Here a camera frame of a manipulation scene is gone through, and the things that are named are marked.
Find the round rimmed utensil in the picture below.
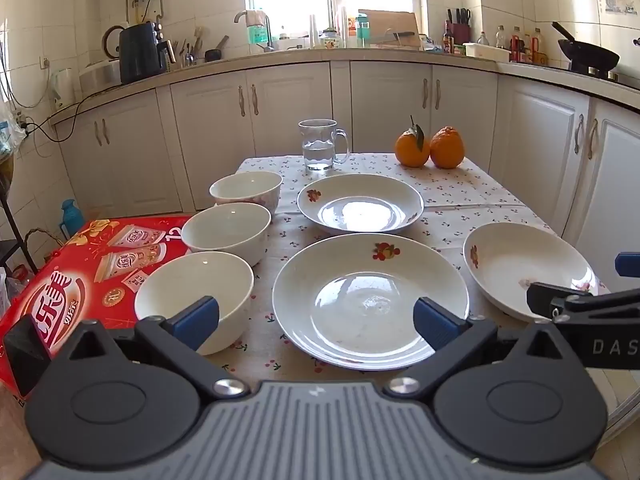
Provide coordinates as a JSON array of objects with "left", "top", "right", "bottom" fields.
[{"left": 103, "top": 25, "right": 127, "bottom": 60}]

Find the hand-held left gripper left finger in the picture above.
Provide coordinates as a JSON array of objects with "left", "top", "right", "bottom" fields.
[{"left": 67, "top": 296, "right": 251, "bottom": 402}]

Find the white rice cooker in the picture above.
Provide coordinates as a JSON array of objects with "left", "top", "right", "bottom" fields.
[{"left": 79, "top": 59, "right": 122, "bottom": 93}]

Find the white kitchen cabinet unit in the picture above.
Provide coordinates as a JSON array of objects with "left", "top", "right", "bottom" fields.
[{"left": 52, "top": 57, "right": 640, "bottom": 281}]

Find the black wok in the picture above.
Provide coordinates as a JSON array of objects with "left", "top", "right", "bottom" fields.
[{"left": 551, "top": 21, "right": 621, "bottom": 73}]

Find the blue thermos bottle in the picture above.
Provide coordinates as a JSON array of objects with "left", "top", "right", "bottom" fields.
[{"left": 61, "top": 199, "right": 85, "bottom": 236}]

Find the dark blue air fryer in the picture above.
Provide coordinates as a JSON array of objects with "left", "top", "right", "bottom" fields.
[{"left": 119, "top": 22, "right": 168, "bottom": 85}]

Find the white ceramic bowl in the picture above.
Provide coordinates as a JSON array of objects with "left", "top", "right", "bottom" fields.
[
  {"left": 134, "top": 251, "right": 256, "bottom": 356},
  {"left": 181, "top": 202, "right": 272, "bottom": 267}
]

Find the white electric kettle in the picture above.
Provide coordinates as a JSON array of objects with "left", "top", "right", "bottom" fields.
[{"left": 50, "top": 67, "right": 76, "bottom": 111}]

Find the cardboard box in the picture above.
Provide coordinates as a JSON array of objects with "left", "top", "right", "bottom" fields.
[{"left": 357, "top": 9, "right": 421, "bottom": 49}]

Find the green dish soap bottle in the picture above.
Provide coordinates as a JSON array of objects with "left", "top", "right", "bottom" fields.
[{"left": 246, "top": 9, "right": 268, "bottom": 46}]

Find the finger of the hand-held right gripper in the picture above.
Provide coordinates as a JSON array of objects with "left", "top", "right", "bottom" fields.
[
  {"left": 526, "top": 281, "right": 598, "bottom": 322},
  {"left": 615, "top": 252, "right": 640, "bottom": 277}
]

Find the white bowl pink base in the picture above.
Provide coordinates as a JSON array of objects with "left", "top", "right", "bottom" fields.
[{"left": 209, "top": 171, "right": 284, "bottom": 216}]

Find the bumpy orange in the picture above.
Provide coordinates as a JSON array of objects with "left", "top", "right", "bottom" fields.
[{"left": 430, "top": 126, "right": 466, "bottom": 169}]

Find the white plastic tray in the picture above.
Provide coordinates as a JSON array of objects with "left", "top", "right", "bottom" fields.
[{"left": 462, "top": 41, "right": 511, "bottom": 60}]

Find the cherry-print tablecloth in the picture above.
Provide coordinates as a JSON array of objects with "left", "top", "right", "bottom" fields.
[{"left": 200, "top": 152, "right": 613, "bottom": 403}]

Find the small black pot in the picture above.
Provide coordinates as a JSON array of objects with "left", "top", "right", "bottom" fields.
[{"left": 205, "top": 35, "right": 231, "bottom": 62}]

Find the black metal rack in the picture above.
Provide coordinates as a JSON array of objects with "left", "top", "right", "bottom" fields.
[{"left": 0, "top": 150, "right": 40, "bottom": 276}]

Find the dark red knife block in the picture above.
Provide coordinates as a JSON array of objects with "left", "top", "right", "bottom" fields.
[{"left": 446, "top": 7, "right": 472, "bottom": 46}]

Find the orange with leaf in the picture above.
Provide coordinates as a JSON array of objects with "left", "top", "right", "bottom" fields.
[{"left": 395, "top": 115, "right": 432, "bottom": 168}]

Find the white fruit-print plate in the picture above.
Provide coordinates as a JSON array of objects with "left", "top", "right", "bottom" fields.
[
  {"left": 297, "top": 174, "right": 425, "bottom": 236},
  {"left": 272, "top": 233, "right": 470, "bottom": 372},
  {"left": 462, "top": 222, "right": 598, "bottom": 323}
]

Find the kitchen countertop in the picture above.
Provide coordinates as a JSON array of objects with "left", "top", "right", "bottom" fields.
[{"left": 50, "top": 42, "right": 640, "bottom": 126}]

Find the metal sink faucet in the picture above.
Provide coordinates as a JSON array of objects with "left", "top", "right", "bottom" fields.
[{"left": 234, "top": 10, "right": 277, "bottom": 53}]

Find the utensil holder with utensils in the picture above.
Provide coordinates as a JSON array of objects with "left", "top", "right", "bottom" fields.
[{"left": 169, "top": 27, "right": 203, "bottom": 68}]

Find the glass pitcher with water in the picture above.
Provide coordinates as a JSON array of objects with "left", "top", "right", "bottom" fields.
[{"left": 298, "top": 119, "right": 351, "bottom": 173}]

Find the red printed carton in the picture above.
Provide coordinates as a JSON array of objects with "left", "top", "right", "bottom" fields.
[{"left": 0, "top": 214, "right": 193, "bottom": 402}]

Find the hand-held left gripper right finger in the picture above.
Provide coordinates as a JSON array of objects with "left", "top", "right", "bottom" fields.
[{"left": 382, "top": 296, "right": 574, "bottom": 404}]

